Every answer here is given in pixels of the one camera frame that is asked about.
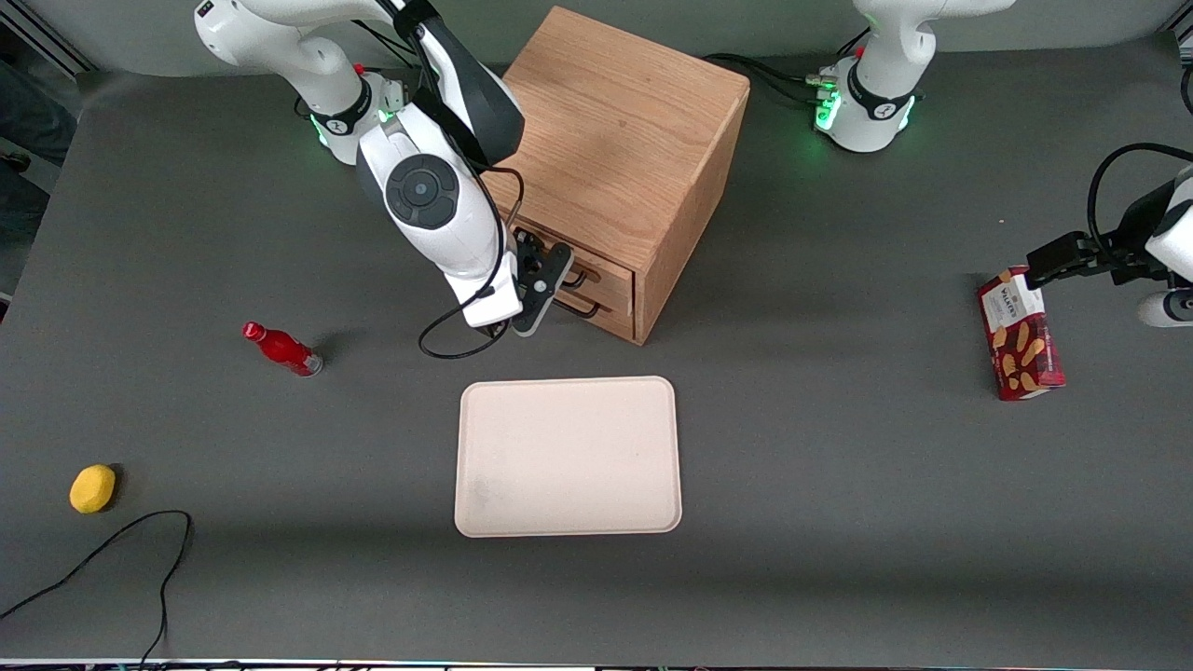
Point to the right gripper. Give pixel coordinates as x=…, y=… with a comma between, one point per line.
x=527, y=250

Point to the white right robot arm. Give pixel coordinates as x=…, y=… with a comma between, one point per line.
x=424, y=191

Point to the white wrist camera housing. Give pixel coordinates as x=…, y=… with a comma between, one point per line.
x=485, y=303
x=1176, y=242

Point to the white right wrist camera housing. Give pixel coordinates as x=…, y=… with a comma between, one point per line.
x=485, y=303

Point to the yellow lemon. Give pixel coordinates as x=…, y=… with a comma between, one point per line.
x=92, y=489

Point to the aluminium frame profile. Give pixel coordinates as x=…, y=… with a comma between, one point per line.
x=51, y=42

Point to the beige plastic tray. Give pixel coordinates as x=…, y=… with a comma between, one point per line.
x=569, y=457

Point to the oak wooden drawer cabinet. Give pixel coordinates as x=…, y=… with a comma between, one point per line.
x=634, y=121

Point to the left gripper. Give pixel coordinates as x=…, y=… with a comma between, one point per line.
x=1125, y=253

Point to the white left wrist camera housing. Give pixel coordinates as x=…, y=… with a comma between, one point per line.
x=1176, y=242

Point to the red plastic bottle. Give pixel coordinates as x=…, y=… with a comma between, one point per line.
x=280, y=348

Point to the red tartan shortbread box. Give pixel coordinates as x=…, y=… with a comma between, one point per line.
x=1025, y=354

